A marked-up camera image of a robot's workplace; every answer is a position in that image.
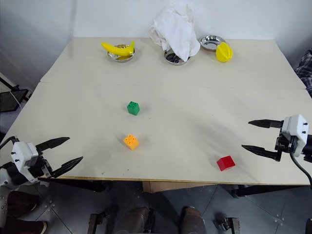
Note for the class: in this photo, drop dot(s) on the steel bowl holding banana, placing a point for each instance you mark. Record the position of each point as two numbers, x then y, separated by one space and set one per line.
122 59

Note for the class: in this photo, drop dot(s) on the white crumpled cloth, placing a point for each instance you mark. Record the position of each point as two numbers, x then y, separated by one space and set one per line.
176 31

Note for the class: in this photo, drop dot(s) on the empty steel bowl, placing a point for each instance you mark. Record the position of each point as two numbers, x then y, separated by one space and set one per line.
209 42

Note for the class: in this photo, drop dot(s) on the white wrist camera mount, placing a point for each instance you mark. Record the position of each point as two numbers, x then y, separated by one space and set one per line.
20 156
296 126

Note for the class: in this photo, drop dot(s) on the yellow plastic starfruit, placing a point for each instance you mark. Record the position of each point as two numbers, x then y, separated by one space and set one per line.
224 52

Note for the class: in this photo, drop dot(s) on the dark red shoe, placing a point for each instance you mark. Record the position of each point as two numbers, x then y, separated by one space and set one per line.
29 228
22 203

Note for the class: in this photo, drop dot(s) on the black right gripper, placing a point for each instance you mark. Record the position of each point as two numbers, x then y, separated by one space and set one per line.
285 143

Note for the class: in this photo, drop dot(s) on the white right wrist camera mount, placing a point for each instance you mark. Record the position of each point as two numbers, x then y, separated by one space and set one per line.
296 126

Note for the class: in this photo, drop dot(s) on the dark rounded brown shape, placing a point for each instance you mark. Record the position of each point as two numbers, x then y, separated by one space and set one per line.
193 220
136 220

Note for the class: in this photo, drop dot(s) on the red toy building block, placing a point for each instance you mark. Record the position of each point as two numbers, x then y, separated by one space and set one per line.
226 163

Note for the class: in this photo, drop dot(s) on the person in plaid clothing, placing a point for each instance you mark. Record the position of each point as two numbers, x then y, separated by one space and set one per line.
304 70

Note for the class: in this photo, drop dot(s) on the steel bowl with dark pieces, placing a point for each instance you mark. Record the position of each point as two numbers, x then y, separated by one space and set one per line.
173 59

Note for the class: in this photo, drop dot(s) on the black stand with tray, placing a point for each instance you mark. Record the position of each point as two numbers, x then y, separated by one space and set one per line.
11 98

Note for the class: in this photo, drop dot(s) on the green toy building block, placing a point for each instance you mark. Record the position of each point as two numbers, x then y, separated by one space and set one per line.
133 108

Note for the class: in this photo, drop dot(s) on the yellow toy building block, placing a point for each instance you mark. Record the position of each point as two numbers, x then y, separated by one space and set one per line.
131 142

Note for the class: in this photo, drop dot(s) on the black table frame bar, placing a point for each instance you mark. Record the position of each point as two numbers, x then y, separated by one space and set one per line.
268 190

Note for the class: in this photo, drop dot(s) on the yellow plastic banana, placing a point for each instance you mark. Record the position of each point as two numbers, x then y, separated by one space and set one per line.
118 49

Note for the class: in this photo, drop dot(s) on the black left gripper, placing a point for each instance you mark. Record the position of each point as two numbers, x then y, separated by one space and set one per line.
40 168

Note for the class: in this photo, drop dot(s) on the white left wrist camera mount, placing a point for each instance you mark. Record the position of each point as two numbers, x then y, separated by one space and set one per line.
20 156

